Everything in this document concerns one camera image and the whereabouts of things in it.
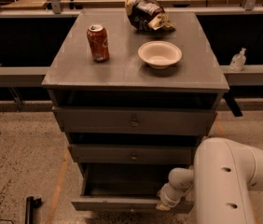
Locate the red soda can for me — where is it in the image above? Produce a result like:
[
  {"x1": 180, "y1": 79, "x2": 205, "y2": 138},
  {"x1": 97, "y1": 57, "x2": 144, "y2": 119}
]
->
[{"x1": 87, "y1": 23, "x2": 109, "y2": 62}]

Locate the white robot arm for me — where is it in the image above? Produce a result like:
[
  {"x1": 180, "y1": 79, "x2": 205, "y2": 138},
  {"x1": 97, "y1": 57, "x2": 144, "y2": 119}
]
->
[{"x1": 157, "y1": 137, "x2": 263, "y2": 224}]

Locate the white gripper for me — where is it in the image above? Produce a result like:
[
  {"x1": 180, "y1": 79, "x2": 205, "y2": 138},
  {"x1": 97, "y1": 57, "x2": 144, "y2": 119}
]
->
[{"x1": 156, "y1": 183, "x2": 187, "y2": 211}]

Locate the grey metal railing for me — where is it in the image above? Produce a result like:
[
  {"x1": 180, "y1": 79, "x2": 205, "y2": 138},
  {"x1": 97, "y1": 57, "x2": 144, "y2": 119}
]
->
[{"x1": 0, "y1": 0, "x2": 263, "y2": 108}]

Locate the grey bottom drawer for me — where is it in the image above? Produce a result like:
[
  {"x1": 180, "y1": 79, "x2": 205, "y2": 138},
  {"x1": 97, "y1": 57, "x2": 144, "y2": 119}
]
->
[{"x1": 70, "y1": 162, "x2": 195, "y2": 215}]

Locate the grey wooden drawer cabinet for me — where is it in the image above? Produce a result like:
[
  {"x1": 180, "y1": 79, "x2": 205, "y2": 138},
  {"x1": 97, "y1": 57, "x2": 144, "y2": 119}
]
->
[{"x1": 41, "y1": 9, "x2": 230, "y2": 173}]

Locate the grey middle drawer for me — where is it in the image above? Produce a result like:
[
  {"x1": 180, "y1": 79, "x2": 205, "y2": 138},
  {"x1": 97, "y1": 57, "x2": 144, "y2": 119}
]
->
[{"x1": 68, "y1": 144, "x2": 195, "y2": 165}]

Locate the black floor post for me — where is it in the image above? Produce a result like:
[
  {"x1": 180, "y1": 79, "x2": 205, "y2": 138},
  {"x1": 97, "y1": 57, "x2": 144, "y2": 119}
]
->
[{"x1": 25, "y1": 196, "x2": 42, "y2": 224}]

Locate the grey drawer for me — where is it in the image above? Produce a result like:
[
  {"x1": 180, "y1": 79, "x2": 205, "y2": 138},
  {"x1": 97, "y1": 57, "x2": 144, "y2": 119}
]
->
[
  {"x1": 53, "y1": 106, "x2": 216, "y2": 136},
  {"x1": 68, "y1": 144, "x2": 195, "y2": 165},
  {"x1": 70, "y1": 162, "x2": 195, "y2": 215}
]

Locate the white paper bowl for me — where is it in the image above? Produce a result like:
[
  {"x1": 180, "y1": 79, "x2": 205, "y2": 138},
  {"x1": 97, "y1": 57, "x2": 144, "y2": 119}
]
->
[{"x1": 138, "y1": 41, "x2": 182, "y2": 69}]

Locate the crumpled chip bag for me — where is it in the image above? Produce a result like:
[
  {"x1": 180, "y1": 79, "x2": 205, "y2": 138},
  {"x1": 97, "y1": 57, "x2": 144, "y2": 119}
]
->
[{"x1": 125, "y1": 0, "x2": 174, "y2": 31}]

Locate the grey top drawer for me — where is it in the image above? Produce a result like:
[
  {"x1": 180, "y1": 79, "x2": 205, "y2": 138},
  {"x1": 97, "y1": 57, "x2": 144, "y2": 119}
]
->
[{"x1": 53, "y1": 106, "x2": 216, "y2": 136}]

